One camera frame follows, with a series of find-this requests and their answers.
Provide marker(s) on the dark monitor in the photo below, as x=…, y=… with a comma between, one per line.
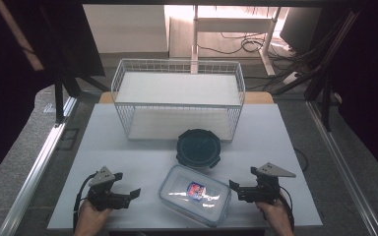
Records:
x=300, y=29

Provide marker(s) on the black curtain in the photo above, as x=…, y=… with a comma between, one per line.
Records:
x=10, y=82
x=370, y=82

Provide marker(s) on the white desk frame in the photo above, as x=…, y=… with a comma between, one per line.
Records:
x=195, y=36

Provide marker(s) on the white power strip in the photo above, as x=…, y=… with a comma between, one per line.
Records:
x=290, y=78

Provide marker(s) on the person's left hand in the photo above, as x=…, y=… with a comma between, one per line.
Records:
x=90, y=218

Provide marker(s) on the aluminium rail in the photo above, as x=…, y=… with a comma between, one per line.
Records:
x=36, y=167
x=341, y=167

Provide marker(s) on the black metal stand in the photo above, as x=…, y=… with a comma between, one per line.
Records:
x=325, y=98
x=59, y=101

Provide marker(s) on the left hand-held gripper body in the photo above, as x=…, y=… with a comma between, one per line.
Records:
x=103, y=196

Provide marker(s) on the wooden table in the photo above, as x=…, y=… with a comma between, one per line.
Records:
x=259, y=97

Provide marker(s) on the dark round lidded food container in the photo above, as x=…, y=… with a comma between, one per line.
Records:
x=198, y=148

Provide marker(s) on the clear rectangular lidded food container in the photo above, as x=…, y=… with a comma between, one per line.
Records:
x=193, y=196

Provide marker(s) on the person's right hand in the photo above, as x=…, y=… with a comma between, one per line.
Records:
x=277, y=216

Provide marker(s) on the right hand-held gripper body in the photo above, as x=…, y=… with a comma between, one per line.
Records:
x=265, y=191

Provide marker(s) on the white cabinet panel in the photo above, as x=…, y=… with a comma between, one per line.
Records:
x=126, y=29

